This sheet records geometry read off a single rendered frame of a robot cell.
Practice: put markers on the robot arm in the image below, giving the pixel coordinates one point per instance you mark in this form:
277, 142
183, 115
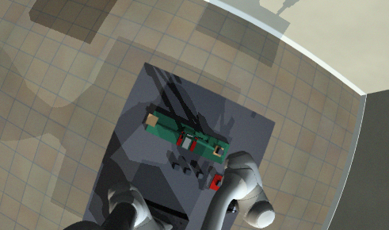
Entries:
241, 181

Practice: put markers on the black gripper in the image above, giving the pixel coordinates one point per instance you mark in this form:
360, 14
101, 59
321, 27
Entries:
230, 209

